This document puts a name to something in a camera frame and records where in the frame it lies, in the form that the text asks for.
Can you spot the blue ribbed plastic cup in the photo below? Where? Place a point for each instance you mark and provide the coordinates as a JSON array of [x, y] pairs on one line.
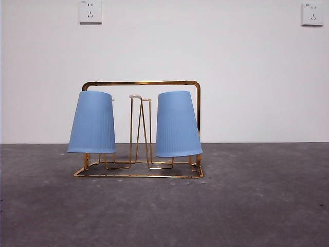
[[91, 126], [178, 126]]

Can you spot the white wall socket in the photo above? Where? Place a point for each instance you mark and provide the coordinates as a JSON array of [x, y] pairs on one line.
[[90, 13], [312, 15]]

